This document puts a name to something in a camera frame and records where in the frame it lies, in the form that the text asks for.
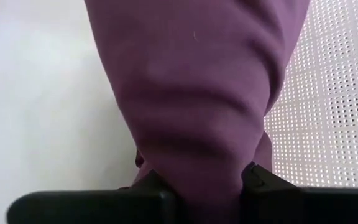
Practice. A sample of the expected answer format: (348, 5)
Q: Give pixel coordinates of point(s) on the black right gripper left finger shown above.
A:
(89, 208)

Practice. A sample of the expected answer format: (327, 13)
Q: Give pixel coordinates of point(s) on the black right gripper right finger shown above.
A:
(306, 205)

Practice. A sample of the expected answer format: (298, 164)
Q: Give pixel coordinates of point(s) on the purple cloth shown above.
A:
(191, 93)

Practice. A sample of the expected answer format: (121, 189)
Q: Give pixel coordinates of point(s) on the white plastic bin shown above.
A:
(36, 93)

